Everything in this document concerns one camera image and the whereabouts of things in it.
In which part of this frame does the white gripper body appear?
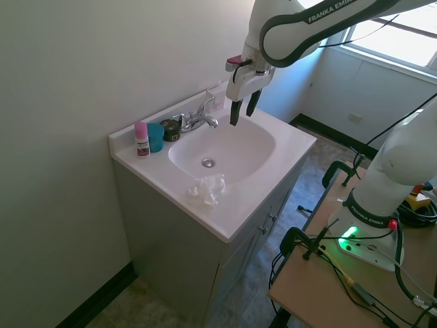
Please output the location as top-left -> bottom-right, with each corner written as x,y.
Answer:
225,66 -> 276,102

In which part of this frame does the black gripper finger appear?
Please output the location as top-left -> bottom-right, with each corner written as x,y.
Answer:
229,97 -> 245,127
245,87 -> 263,118

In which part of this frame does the white tissue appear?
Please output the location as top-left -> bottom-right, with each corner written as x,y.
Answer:
185,173 -> 228,207

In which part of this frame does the white cardboard box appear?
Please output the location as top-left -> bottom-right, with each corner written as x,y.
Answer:
206,85 -> 228,111

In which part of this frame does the black round jar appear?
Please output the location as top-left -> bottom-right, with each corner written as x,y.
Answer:
159,118 -> 181,142

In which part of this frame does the white sink countertop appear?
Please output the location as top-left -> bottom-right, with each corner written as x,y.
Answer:
108,87 -> 318,244

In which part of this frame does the teal plastic cup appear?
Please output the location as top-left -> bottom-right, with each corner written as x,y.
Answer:
147,123 -> 165,154

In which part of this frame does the white bottle with pink cap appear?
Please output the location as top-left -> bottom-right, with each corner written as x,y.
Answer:
134,122 -> 151,159

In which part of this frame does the black C-clamp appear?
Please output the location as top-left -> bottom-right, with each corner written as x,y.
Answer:
279,220 -> 341,262
322,155 -> 366,191

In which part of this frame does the window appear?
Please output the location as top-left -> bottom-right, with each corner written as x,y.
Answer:
337,0 -> 437,83

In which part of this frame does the grey vanity cabinet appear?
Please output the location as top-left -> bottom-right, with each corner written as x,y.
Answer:
112,159 -> 308,328

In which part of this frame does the yellow emergency stop box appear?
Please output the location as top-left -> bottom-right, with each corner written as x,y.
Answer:
406,183 -> 437,215

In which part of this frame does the wooden table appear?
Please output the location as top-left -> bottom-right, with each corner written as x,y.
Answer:
268,160 -> 437,328

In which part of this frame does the thin black camera cable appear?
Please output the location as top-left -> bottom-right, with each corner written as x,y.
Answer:
230,13 -> 400,85

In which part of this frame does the wrist camera with red mount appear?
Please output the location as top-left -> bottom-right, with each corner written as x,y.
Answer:
225,55 -> 253,72

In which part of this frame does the chrome two-handle faucet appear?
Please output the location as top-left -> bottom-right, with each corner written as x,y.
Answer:
173,96 -> 219,134

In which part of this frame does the yellow network cable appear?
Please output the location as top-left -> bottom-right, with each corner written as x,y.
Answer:
319,247 -> 356,287

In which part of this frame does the coiled black cable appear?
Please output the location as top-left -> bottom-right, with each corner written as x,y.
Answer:
397,197 -> 437,228

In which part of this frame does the black table frame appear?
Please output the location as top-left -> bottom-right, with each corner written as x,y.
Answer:
271,305 -> 294,328

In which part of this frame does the grey cable adapter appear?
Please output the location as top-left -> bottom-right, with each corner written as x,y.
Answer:
351,282 -> 377,307

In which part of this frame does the grey cable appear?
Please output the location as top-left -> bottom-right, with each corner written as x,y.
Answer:
392,259 -> 437,308

